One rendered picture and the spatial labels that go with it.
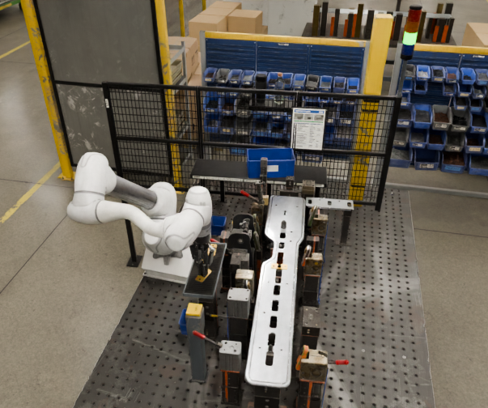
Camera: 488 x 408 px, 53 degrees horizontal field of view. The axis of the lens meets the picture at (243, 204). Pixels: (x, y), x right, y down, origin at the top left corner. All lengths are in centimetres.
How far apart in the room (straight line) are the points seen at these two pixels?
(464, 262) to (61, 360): 319
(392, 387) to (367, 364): 16
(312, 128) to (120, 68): 205
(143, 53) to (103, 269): 186
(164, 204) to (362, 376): 133
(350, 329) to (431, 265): 176
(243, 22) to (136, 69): 270
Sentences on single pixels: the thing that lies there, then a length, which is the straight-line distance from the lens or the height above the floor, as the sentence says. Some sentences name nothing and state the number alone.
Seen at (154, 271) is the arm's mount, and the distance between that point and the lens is 296.
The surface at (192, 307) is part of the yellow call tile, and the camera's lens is 216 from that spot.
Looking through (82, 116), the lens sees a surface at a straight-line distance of 503.
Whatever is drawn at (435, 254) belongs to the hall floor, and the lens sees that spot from 449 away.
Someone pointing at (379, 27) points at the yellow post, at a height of 195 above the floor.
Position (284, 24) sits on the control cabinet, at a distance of 911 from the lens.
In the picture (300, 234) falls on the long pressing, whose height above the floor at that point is 100.
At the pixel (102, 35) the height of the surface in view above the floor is 151.
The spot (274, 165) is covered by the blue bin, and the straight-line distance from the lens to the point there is 318.
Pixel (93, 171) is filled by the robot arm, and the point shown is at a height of 161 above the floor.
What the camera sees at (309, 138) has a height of 123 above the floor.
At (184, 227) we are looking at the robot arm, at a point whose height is 163.
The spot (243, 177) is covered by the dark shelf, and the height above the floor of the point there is 103.
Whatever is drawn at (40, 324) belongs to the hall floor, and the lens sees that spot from 392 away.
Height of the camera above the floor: 272
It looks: 35 degrees down
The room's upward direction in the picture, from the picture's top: straight up
